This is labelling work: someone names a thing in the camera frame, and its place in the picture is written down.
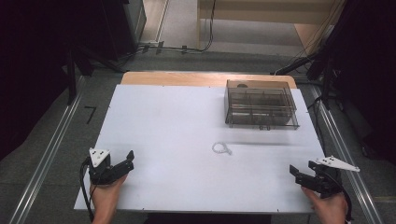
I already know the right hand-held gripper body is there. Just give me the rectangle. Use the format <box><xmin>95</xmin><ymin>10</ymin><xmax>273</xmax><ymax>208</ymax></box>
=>
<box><xmin>306</xmin><ymin>155</ymin><xmax>361</xmax><ymax>200</ymax></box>

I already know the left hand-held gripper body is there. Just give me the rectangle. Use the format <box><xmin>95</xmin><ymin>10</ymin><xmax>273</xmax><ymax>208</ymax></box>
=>
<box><xmin>88</xmin><ymin>147</ymin><xmax>123</xmax><ymax>187</ymax></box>

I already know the clear plastic drawer box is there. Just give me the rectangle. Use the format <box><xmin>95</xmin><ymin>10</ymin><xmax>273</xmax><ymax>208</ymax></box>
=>
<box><xmin>223</xmin><ymin>79</ymin><xmax>301</xmax><ymax>132</ymax></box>

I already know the person's right hand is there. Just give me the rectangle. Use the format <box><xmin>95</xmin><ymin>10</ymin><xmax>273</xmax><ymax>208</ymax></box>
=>
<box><xmin>301</xmin><ymin>186</ymin><xmax>349</xmax><ymax>224</ymax></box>

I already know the white board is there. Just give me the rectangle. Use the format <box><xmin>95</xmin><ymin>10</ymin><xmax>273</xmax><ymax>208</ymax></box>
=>
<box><xmin>74</xmin><ymin>83</ymin><xmax>327</xmax><ymax>216</ymax></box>

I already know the black metal stand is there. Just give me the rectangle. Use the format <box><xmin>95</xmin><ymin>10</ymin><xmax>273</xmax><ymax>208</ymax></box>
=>
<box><xmin>273</xmin><ymin>46</ymin><xmax>344</xmax><ymax>110</ymax></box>
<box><xmin>64</xmin><ymin>43</ymin><xmax>126</xmax><ymax>106</ymax></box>

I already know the wooden table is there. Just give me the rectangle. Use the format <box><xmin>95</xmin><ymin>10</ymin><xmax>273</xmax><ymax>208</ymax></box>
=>
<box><xmin>120</xmin><ymin>71</ymin><xmax>298</xmax><ymax>90</ymax></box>

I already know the black curtain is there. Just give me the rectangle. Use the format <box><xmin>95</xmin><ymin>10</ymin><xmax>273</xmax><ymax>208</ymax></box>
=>
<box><xmin>0</xmin><ymin>0</ymin><xmax>126</xmax><ymax>161</ymax></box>
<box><xmin>323</xmin><ymin>0</ymin><xmax>396</xmax><ymax>164</ymax></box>

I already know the dark cabinet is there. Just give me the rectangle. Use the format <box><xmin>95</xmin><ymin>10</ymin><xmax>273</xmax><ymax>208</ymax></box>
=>
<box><xmin>102</xmin><ymin>0</ymin><xmax>148</xmax><ymax>62</ymax></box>

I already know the light wooden shelf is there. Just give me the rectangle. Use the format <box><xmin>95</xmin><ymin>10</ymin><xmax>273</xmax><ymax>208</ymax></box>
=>
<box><xmin>196</xmin><ymin>0</ymin><xmax>347</xmax><ymax>58</ymax></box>

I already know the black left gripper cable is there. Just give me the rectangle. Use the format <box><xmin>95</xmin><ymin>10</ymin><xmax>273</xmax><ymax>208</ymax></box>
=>
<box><xmin>78</xmin><ymin>157</ymin><xmax>96</xmax><ymax>223</ymax></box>

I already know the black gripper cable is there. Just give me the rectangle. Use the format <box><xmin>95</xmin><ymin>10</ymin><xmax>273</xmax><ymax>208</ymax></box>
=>
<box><xmin>78</xmin><ymin>157</ymin><xmax>96</xmax><ymax>223</ymax></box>
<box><xmin>330</xmin><ymin>176</ymin><xmax>355</xmax><ymax>224</ymax></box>

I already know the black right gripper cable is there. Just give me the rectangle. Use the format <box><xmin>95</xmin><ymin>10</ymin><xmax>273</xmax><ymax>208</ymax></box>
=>
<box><xmin>330</xmin><ymin>176</ymin><xmax>355</xmax><ymax>224</ymax></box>

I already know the metal floor rail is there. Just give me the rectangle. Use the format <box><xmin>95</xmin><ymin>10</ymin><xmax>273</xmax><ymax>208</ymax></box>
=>
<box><xmin>7</xmin><ymin>76</ymin><xmax>87</xmax><ymax>224</ymax></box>
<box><xmin>309</xmin><ymin>84</ymin><xmax>386</xmax><ymax>224</ymax></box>

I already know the thin black cable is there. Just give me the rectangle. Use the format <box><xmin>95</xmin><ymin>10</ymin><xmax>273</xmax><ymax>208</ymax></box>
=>
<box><xmin>306</xmin><ymin>94</ymin><xmax>327</xmax><ymax>154</ymax></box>

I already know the black floor cable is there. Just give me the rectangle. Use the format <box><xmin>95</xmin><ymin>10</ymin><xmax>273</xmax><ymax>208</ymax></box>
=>
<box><xmin>135</xmin><ymin>0</ymin><xmax>218</xmax><ymax>56</ymax></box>

